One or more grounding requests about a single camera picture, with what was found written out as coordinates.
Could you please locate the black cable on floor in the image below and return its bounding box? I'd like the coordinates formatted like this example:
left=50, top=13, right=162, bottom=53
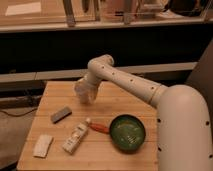
left=0, top=107, right=38, bottom=118

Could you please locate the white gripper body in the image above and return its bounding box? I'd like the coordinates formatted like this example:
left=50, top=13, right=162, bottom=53
left=74, top=78, right=100, bottom=104

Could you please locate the green frying pan red handle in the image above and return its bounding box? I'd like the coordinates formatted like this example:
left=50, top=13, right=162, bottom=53
left=89, top=114, right=146, bottom=153

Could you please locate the white tube bottle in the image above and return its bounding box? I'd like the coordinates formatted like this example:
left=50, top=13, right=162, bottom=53
left=62, top=118, right=91, bottom=154

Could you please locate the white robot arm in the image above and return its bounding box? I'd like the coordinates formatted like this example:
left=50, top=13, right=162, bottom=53
left=75, top=55, right=213, bottom=171

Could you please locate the grey rectangular block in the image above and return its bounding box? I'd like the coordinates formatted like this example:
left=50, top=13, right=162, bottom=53
left=50, top=107, right=72, bottom=124

